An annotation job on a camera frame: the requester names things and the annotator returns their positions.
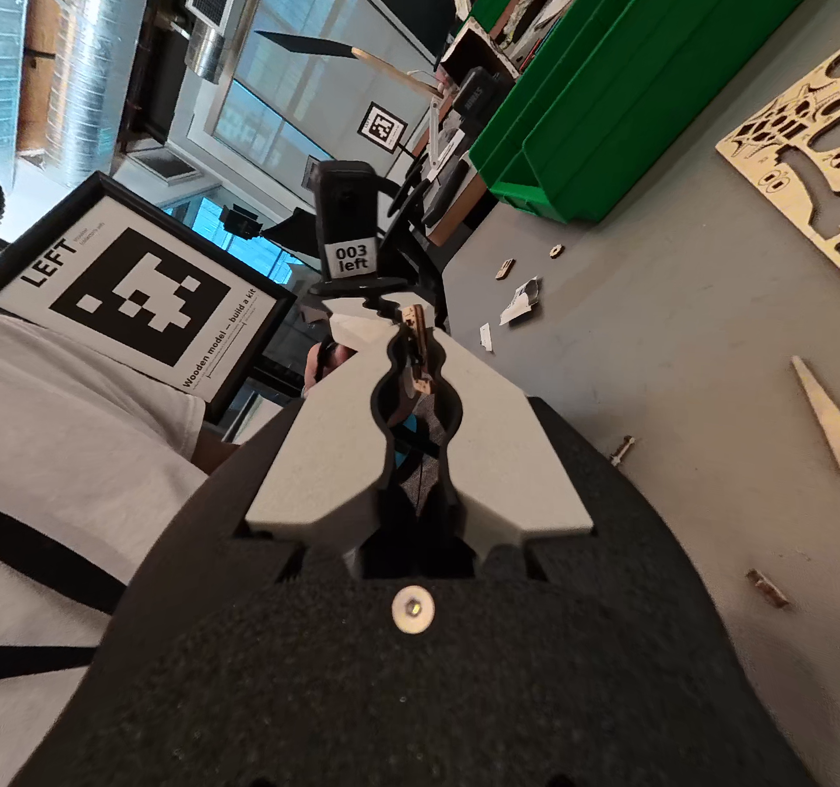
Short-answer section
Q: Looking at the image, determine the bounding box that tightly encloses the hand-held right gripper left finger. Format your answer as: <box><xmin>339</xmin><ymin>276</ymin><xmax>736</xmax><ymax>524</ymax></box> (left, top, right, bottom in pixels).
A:
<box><xmin>244</xmin><ymin>324</ymin><xmax>408</xmax><ymax>580</ymax></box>

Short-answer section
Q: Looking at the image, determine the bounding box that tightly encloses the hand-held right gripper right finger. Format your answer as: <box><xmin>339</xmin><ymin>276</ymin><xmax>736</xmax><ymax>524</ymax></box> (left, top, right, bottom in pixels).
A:
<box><xmin>429</xmin><ymin>327</ymin><xmax>595</xmax><ymax>580</ymax></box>

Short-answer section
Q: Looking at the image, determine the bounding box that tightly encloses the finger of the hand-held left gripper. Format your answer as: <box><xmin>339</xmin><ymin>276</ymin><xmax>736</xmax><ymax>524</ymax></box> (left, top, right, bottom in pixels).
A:
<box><xmin>368</xmin><ymin>295</ymin><xmax>437</xmax><ymax>328</ymax></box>
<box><xmin>320</xmin><ymin>298</ymin><xmax>398</xmax><ymax>356</ymax></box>

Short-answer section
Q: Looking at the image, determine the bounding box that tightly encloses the small wooden connector part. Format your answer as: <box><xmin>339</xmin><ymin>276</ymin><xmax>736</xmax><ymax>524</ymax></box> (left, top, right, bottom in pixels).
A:
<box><xmin>399</xmin><ymin>304</ymin><xmax>436</xmax><ymax>399</ymax></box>

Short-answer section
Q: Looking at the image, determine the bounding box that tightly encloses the plywood parts sheet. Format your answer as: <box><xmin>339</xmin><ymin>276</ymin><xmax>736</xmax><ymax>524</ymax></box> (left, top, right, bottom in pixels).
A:
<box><xmin>715</xmin><ymin>48</ymin><xmax>840</xmax><ymax>285</ymax></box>

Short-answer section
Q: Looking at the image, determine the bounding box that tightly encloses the person's left forearm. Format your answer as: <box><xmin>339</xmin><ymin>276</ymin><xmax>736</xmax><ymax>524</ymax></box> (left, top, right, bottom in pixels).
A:
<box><xmin>192</xmin><ymin>429</ymin><xmax>243</xmax><ymax>476</ymax></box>

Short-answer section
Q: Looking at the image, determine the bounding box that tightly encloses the person's left hand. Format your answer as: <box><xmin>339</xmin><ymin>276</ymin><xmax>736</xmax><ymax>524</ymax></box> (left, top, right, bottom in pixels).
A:
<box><xmin>303</xmin><ymin>336</ymin><xmax>361</xmax><ymax>400</ymax></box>

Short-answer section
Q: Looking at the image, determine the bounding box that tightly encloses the small square marker tag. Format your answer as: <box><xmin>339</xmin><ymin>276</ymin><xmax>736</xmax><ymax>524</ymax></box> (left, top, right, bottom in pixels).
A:
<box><xmin>358</xmin><ymin>101</ymin><xmax>409</xmax><ymax>154</ymax></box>

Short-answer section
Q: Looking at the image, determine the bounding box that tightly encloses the crumpled paper scrap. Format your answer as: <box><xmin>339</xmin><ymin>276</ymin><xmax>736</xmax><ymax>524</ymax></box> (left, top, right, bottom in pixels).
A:
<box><xmin>499</xmin><ymin>276</ymin><xmax>544</xmax><ymax>327</ymax></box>

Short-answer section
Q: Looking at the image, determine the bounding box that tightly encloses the cardboard box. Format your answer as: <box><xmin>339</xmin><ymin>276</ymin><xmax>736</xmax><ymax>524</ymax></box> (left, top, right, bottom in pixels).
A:
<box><xmin>436</xmin><ymin>17</ymin><xmax>521</xmax><ymax>81</ymax></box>

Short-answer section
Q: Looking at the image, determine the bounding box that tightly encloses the black framed marker sign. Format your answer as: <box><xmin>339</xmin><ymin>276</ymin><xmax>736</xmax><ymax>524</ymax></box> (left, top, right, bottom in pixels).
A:
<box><xmin>0</xmin><ymin>171</ymin><xmax>298</xmax><ymax>425</ymax></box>

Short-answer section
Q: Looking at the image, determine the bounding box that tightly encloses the person's white shirt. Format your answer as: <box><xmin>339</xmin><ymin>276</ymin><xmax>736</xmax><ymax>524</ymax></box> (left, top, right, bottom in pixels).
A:
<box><xmin>0</xmin><ymin>314</ymin><xmax>212</xmax><ymax>787</ymax></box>

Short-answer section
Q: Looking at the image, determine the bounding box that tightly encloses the long wooden stick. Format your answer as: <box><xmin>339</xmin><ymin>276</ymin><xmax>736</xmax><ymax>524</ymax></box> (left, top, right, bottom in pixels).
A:
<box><xmin>791</xmin><ymin>355</ymin><xmax>840</xmax><ymax>467</ymax></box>

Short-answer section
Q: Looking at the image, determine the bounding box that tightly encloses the silver spiral duct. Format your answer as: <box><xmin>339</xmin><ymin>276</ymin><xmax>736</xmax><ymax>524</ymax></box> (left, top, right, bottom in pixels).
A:
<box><xmin>184</xmin><ymin>0</ymin><xmax>277</xmax><ymax>84</ymax></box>

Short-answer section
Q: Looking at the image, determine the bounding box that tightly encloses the black shoulder strap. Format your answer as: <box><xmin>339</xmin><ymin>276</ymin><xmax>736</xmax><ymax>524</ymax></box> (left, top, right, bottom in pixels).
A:
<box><xmin>0</xmin><ymin>511</ymin><xmax>129</xmax><ymax>679</ymax></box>

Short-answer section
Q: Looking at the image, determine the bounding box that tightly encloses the wide metal duct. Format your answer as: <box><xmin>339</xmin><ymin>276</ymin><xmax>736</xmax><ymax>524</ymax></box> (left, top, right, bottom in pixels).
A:
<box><xmin>0</xmin><ymin>0</ymin><xmax>135</xmax><ymax>187</ymax></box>

